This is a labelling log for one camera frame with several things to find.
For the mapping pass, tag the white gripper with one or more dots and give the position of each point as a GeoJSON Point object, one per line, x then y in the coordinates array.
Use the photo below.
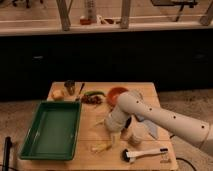
{"type": "Point", "coordinates": [117, 121]}

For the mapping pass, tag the yellow banana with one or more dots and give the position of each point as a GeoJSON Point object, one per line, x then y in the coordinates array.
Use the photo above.
{"type": "Point", "coordinates": [97, 148]}

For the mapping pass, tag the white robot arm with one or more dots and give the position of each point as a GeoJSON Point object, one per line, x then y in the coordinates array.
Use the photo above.
{"type": "Point", "coordinates": [196, 132]}

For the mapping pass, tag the beige cup under arm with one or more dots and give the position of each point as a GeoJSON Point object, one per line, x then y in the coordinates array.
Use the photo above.
{"type": "Point", "coordinates": [135, 133]}

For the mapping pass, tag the grey cleaver blade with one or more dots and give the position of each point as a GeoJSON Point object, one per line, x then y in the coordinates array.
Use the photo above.
{"type": "Point", "coordinates": [152, 128]}

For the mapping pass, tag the orange bowl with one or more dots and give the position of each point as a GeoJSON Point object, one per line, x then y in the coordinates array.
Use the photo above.
{"type": "Point", "coordinates": [113, 93]}

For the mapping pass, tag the dark red grapes bunch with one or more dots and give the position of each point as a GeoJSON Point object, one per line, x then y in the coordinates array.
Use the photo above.
{"type": "Point", "coordinates": [91, 99]}

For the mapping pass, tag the green chili pepper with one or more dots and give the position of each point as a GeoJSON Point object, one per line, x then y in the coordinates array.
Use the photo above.
{"type": "Point", "coordinates": [91, 93]}

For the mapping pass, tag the green plastic tray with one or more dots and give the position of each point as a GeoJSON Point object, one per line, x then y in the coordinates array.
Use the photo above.
{"type": "Point", "coordinates": [53, 132]}

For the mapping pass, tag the metal cup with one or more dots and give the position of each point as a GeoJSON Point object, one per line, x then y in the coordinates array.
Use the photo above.
{"type": "Point", "coordinates": [70, 86]}

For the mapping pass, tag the yellow round fruit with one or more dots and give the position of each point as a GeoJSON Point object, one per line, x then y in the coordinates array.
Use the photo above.
{"type": "Point", "coordinates": [57, 95]}

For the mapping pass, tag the white handled brush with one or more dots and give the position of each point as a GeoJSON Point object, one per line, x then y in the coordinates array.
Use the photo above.
{"type": "Point", "coordinates": [131, 156]}

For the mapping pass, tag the black handled knife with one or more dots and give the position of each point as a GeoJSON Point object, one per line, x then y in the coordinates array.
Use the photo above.
{"type": "Point", "coordinates": [81, 88]}

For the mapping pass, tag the black post at left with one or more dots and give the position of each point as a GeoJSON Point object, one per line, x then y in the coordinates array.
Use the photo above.
{"type": "Point", "coordinates": [6, 156]}

